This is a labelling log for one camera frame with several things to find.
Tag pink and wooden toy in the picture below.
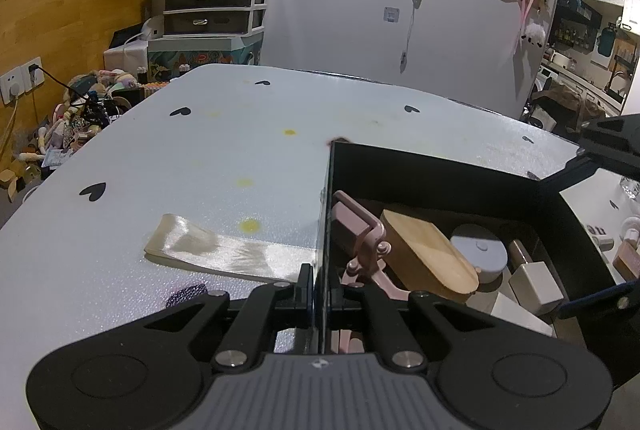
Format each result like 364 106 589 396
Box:
332 190 480 354

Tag white wall outlet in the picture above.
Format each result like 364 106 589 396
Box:
0 56 44 105

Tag dark glitter piece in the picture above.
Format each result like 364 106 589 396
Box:
165 282 209 309

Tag small white block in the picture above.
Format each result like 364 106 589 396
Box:
492 294 556 337

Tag hanging grey cable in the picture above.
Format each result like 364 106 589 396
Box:
399 0 431 74

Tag black plug cable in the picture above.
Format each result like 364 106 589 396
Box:
30 65 101 106

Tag white plush sheep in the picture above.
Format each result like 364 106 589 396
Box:
520 24 547 48

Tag cream satin ribbon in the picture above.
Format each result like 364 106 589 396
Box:
144 212 321 285

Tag white appliance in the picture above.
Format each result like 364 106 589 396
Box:
103 16 166 77

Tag white washing machine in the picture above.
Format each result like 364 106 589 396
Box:
536 64 557 92

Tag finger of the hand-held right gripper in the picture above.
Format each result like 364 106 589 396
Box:
527 112 640 183
557 280 640 321

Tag pink hanging sticks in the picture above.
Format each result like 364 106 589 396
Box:
514 0 549 57

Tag pile of plush toys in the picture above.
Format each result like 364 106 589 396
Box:
10 69 151 191

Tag white round suction hook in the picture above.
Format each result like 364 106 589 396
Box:
619 217 640 245

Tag black box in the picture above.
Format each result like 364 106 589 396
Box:
320 137 640 386

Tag round white tape measure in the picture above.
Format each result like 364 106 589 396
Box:
450 224 509 285

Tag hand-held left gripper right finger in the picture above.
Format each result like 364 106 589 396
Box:
330 282 501 370

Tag chair with brown cloth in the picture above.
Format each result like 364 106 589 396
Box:
529 82 603 133

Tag grey plastic tool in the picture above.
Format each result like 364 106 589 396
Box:
587 224 616 252

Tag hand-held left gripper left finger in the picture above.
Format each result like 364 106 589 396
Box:
142 264 315 371

